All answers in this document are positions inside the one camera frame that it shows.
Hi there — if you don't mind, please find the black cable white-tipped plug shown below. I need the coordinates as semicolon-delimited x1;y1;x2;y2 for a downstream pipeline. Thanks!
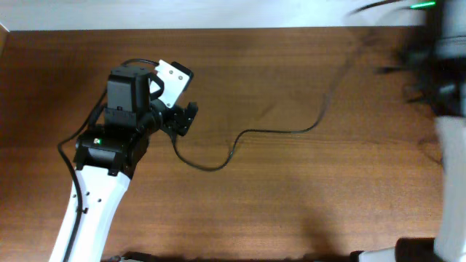
170;53;360;172

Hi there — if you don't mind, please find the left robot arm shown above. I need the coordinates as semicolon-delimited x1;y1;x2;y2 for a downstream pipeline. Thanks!
50;60;197;261

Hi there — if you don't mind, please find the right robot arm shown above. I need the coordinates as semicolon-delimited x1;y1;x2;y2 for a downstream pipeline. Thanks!
349;0;465;261

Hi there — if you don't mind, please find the left camera black cable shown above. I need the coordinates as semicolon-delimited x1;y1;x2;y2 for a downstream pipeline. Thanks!
57;57;161;262

